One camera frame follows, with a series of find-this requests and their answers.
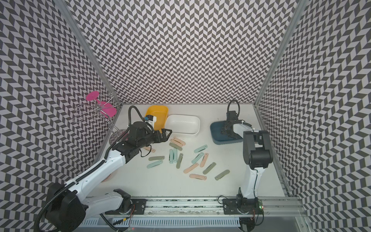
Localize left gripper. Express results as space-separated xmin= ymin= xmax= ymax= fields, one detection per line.
xmin=138 ymin=129 xmax=173 ymax=149

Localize dark teal storage box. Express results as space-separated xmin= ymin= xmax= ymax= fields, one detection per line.
xmin=210 ymin=121 xmax=243 ymax=145

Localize pink knife diagonal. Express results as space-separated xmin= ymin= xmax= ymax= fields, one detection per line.
xmin=184 ymin=163 xmax=199 ymax=174

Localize pink knife vertical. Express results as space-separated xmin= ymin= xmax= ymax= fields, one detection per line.
xmin=200 ymin=153 xmax=209 ymax=167

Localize pink knife bottom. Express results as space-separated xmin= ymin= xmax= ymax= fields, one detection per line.
xmin=189 ymin=174 xmax=207 ymax=180

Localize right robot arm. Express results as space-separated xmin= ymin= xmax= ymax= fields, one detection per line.
xmin=221 ymin=99 xmax=273 ymax=214

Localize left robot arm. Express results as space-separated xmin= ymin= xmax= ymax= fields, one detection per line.
xmin=33 ymin=121 xmax=172 ymax=232

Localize white storage box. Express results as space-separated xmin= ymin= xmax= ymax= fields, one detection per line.
xmin=165 ymin=115 xmax=201 ymax=135

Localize yellow storage box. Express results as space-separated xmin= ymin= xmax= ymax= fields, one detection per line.
xmin=146 ymin=105 xmax=169 ymax=131

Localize olive knife under pink pair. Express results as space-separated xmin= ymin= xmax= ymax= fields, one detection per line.
xmin=169 ymin=143 xmax=183 ymax=151

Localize upper pink knife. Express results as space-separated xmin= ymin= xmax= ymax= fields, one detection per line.
xmin=174 ymin=137 xmax=186 ymax=146

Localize pink knife far left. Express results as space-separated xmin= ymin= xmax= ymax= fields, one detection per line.
xmin=144 ymin=147 xmax=156 ymax=153

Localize mint knife centre left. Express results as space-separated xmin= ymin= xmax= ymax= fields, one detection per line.
xmin=169 ymin=149 xmax=174 ymax=164

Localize mint knife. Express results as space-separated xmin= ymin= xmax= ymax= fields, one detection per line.
xmin=169 ymin=149 xmax=174 ymax=164
xmin=147 ymin=160 xmax=163 ymax=169
xmin=173 ymin=148 xmax=178 ymax=163
xmin=194 ymin=145 xmax=208 ymax=153
xmin=191 ymin=152 xmax=204 ymax=164

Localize mint knife centre right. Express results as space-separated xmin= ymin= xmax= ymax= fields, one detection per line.
xmin=173 ymin=148 xmax=178 ymax=163

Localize olive knife left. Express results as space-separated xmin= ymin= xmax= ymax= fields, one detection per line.
xmin=148 ymin=156 xmax=165 ymax=161

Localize olive knife centre vertical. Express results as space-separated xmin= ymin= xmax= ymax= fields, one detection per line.
xmin=176 ymin=153 xmax=184 ymax=169

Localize mint knife middle right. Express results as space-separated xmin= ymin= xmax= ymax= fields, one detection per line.
xmin=191 ymin=152 xmax=204 ymax=164

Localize mint knife upper right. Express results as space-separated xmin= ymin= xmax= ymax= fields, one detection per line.
xmin=194 ymin=145 xmax=208 ymax=153

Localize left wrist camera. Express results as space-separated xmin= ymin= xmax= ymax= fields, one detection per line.
xmin=145 ymin=115 xmax=157 ymax=128

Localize wire rack with pink discs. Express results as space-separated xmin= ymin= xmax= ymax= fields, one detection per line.
xmin=72 ymin=91 xmax=125 ymax=146

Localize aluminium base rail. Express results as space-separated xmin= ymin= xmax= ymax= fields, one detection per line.
xmin=132 ymin=197 xmax=307 ymax=217

